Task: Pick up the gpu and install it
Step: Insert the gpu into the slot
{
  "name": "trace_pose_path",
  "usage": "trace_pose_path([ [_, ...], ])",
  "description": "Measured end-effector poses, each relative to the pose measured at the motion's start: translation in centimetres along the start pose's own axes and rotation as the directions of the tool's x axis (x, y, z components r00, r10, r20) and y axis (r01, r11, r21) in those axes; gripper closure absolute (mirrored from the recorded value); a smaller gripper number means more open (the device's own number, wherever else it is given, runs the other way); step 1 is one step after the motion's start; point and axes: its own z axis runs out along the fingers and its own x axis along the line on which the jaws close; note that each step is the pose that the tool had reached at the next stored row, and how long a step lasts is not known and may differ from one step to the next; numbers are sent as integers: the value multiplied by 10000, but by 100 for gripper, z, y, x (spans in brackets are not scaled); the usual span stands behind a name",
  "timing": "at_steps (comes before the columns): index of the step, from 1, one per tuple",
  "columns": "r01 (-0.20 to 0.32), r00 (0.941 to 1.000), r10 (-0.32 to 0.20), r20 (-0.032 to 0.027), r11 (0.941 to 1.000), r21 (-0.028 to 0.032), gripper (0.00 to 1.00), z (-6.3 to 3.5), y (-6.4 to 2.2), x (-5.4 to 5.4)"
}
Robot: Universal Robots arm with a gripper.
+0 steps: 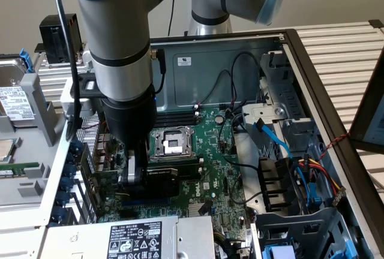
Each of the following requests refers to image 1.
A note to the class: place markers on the blue expansion slot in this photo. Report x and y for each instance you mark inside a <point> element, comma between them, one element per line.
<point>150,203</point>

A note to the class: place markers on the blue slot retainer clip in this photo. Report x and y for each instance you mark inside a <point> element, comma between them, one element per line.
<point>67,184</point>
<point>58,213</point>
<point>77,145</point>
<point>70,157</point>
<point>70,171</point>
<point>64,198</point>

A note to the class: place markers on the silver hard disk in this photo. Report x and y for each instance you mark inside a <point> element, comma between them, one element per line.
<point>15,100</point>

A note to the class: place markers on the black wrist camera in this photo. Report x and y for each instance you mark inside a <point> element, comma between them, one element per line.
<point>87,86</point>

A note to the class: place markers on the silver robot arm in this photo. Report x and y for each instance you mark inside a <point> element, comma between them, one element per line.
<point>120,31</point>

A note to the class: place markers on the green motherboard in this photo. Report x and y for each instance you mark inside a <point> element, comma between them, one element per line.
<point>216,151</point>

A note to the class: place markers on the black RAM slot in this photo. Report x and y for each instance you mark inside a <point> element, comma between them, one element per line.
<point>180,114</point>
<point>192,166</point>
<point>192,161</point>
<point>180,122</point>
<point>180,117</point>
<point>192,175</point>
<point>192,170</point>

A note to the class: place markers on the grey drive cage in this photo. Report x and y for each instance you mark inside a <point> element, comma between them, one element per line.
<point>300,226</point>

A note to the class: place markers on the silver CPU socket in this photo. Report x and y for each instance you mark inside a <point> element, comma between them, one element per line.
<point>172,143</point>

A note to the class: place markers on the black box with connector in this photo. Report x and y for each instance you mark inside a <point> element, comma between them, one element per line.
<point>58,40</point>

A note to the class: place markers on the grey open PC case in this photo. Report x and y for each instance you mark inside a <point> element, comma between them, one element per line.
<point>210,79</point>

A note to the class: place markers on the silver CPU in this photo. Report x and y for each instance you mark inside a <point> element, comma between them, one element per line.
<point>6,150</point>

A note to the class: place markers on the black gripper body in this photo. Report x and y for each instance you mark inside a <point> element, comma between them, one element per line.
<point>129,118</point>

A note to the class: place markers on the silver chipset heatsink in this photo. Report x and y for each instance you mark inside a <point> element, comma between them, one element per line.
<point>196,209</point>

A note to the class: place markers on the black plastic bracket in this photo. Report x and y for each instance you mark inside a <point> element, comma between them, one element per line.
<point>273,184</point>

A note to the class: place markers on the silver disk bay bracket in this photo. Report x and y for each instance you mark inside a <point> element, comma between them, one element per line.
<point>264,112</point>

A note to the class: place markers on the black framed screen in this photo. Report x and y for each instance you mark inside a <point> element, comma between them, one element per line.
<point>369,112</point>

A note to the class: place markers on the green RAM stick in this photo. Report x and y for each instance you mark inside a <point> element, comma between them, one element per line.
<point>16,170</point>

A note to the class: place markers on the white case label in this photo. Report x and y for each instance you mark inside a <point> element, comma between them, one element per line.
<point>184,61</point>

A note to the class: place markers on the grey parts rack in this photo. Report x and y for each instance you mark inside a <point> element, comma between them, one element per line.
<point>33,187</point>

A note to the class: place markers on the grey power supply unit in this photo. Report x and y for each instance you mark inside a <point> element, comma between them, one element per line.
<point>90,238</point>

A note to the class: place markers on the blue disk caddy rail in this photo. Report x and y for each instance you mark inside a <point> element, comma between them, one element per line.
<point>25,61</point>

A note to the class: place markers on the black table end cap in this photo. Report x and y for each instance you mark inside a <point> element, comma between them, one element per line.
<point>376,23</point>

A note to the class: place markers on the grey metal disk bay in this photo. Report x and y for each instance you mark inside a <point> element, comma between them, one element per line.
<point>288,97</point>

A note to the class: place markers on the silver coin battery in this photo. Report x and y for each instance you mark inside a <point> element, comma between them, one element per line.
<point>219,118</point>

